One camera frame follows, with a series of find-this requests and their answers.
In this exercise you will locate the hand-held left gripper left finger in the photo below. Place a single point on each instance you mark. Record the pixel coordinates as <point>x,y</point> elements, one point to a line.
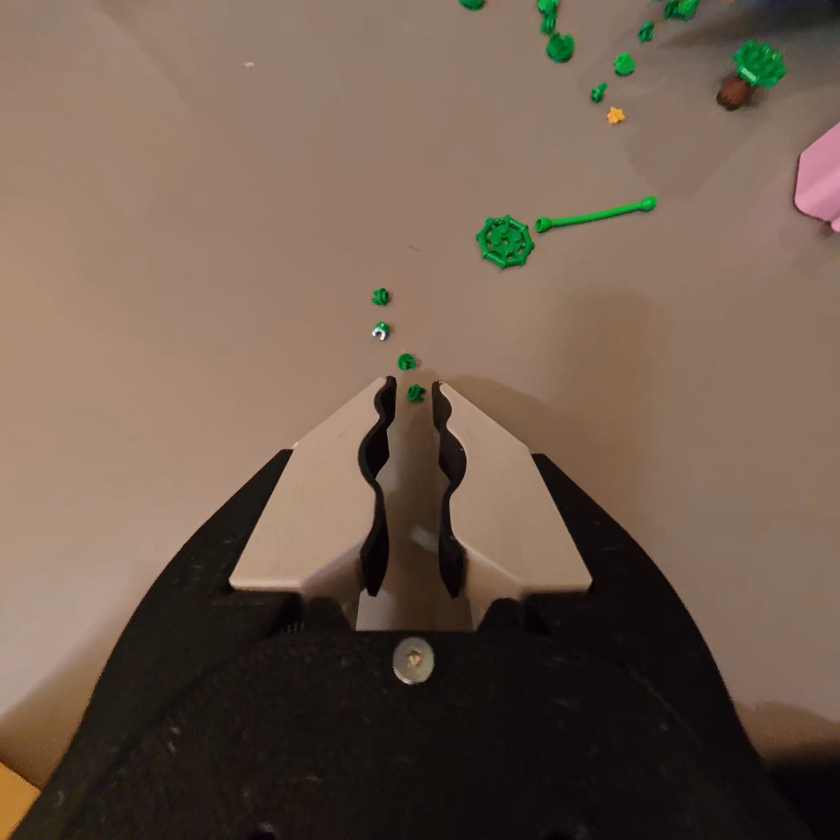
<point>302,525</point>

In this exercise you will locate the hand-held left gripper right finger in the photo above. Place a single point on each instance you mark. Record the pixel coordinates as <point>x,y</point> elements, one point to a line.
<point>518,525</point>

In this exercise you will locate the green web disc piece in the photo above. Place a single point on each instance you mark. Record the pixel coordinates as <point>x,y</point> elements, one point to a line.
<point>504,239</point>

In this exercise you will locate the green ribbed toy stem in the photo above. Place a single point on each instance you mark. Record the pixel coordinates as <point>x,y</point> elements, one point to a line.
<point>648,204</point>

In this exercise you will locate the yellow box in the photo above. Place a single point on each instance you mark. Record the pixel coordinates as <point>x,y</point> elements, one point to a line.
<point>13,807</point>

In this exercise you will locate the small yellow star piece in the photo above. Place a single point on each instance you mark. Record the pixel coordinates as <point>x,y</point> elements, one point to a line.
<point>615,115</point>

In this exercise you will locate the pink brick-built toy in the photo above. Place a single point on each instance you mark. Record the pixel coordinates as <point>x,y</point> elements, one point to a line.
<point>820,177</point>

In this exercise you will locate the scattered green toy pieces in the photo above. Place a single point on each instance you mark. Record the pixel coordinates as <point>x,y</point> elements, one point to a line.
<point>560,47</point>

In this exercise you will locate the brown pot with green web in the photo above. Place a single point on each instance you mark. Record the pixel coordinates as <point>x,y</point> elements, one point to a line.
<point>758,65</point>

